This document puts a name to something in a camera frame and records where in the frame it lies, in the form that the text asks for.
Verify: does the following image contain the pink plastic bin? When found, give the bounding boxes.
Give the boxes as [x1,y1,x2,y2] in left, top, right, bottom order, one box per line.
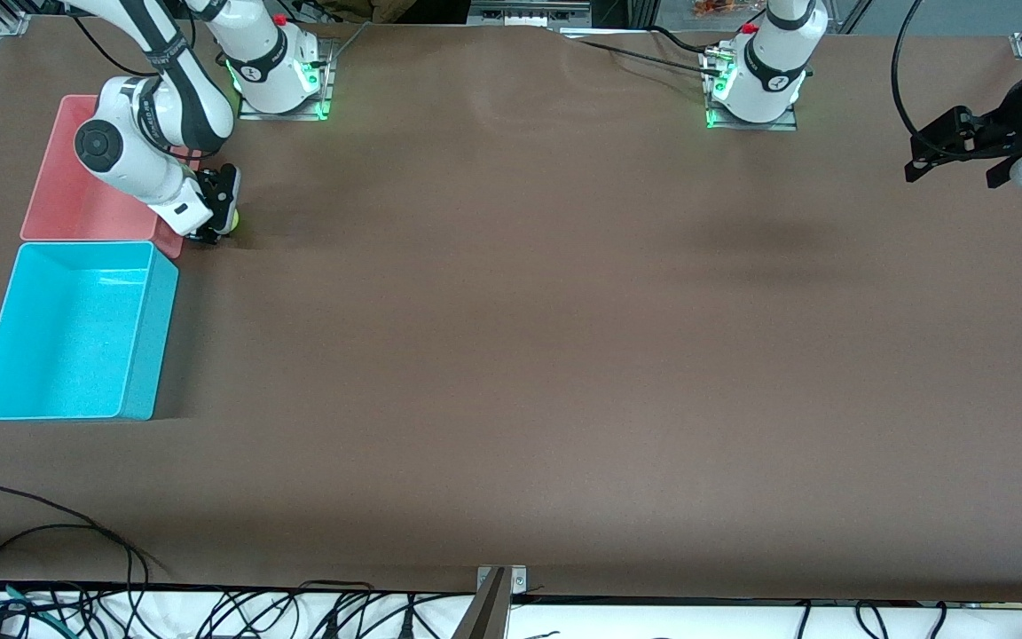
[20,94,205,260]

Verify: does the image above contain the grey power strip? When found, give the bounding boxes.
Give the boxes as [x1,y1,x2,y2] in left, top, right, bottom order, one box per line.
[460,0,594,28]

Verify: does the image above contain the thin grey cable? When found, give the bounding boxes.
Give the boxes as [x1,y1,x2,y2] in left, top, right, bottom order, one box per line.
[325,22,372,67]

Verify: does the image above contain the aluminium frame bracket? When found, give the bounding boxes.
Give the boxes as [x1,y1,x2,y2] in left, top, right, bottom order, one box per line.
[0,0,35,38]

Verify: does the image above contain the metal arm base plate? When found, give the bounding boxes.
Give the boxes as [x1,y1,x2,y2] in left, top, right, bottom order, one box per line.
[238,37,334,122]
[704,44,798,132]

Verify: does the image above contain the blue plastic bin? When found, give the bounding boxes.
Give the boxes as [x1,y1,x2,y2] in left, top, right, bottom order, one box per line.
[0,240,180,422]

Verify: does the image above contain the small metal edge bracket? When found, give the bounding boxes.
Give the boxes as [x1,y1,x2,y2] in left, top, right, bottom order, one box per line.
[477,565,528,597]

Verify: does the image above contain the dark metal beam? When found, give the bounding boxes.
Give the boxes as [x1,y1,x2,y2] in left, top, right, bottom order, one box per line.
[453,568,512,639]

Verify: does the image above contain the long black looping cable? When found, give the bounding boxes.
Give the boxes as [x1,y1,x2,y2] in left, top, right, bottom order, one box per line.
[67,7,161,81]
[889,0,942,159]

